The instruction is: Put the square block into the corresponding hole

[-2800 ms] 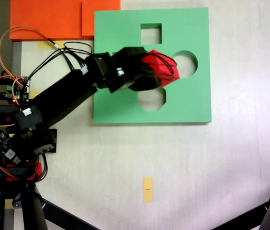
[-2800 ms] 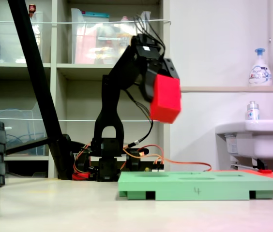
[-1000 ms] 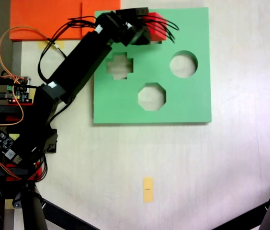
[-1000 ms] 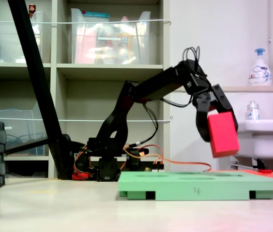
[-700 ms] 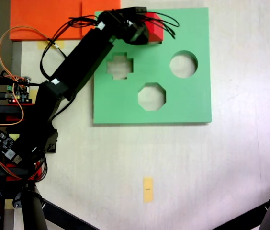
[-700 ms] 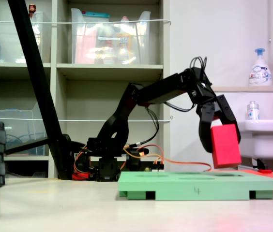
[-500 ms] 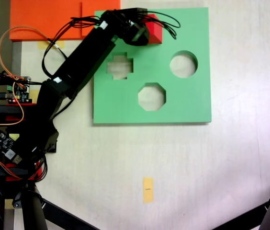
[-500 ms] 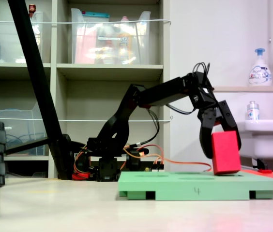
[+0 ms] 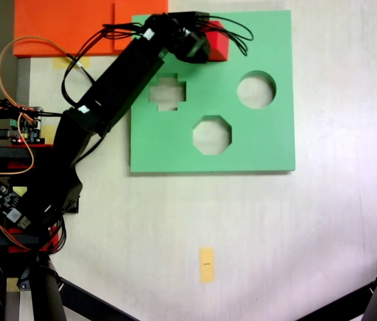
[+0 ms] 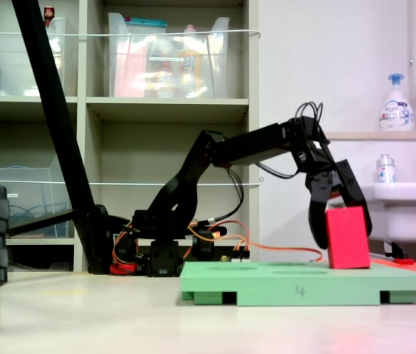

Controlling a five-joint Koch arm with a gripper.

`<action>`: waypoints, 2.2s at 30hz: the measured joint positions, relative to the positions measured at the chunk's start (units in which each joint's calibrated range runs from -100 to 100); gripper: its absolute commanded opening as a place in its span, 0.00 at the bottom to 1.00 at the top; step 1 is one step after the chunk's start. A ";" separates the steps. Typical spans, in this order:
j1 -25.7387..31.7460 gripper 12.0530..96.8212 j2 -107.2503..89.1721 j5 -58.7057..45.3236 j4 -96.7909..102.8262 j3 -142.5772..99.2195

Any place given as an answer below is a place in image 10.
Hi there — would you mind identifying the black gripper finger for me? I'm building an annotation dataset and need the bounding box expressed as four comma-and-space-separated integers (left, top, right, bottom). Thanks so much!
307, 198, 333, 250
335, 159, 373, 238

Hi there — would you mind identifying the red square block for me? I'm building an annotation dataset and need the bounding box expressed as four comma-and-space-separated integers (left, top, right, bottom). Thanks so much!
325, 206, 372, 270

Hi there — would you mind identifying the large orange flat block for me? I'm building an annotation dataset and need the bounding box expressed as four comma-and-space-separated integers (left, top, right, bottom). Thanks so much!
370, 257, 415, 266

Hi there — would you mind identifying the small clear bottle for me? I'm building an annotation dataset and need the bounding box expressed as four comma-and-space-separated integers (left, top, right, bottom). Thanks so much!
375, 153, 396, 184

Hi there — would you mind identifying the white sink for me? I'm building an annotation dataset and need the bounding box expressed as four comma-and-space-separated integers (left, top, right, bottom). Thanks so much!
327, 182, 416, 245

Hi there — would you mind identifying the green shape sorter board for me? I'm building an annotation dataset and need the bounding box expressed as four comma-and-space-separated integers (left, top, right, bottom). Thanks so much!
179, 260, 416, 307

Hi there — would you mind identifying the green black circuit board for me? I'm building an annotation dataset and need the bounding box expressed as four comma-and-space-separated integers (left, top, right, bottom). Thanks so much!
219, 254, 251, 264

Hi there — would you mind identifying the white blue soap pump bottle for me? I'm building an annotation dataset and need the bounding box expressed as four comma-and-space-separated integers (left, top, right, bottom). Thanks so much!
378, 73, 415, 132

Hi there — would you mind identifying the black table clamp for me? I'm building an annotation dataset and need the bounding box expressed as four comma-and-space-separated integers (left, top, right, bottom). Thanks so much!
192, 226, 228, 263

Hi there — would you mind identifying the beige shelf unit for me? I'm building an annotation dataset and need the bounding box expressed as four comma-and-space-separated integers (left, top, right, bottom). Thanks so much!
0, 0, 261, 273

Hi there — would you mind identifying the clear bin with packages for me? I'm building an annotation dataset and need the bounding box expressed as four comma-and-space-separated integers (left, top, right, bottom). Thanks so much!
107, 13, 231, 100

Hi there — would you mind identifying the red printed base clamp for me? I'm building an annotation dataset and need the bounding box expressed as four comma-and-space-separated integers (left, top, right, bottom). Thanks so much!
110, 260, 138, 276

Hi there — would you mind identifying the black tripod leg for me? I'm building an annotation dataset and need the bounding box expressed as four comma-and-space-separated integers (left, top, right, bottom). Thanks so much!
8, 0, 112, 276

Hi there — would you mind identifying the clear file box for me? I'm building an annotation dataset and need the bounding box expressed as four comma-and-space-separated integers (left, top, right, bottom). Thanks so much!
0, 154, 73, 237

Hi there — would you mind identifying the clear bin with bottle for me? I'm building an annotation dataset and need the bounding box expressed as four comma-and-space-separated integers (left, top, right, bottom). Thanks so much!
0, 16, 67, 97

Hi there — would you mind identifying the orange thin wire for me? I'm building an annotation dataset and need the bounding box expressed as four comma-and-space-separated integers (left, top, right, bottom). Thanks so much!
187, 220, 324, 263

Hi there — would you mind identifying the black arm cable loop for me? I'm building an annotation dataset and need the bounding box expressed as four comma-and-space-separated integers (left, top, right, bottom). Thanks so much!
255, 162, 301, 181

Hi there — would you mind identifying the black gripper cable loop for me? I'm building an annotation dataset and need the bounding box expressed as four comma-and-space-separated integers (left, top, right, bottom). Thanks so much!
294, 102, 325, 145

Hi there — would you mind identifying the long black servo cable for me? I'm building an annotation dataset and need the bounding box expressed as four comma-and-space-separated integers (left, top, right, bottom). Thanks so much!
207, 167, 246, 226

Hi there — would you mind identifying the white cord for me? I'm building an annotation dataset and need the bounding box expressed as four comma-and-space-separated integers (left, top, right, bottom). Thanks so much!
0, 176, 265, 187
0, 29, 262, 40

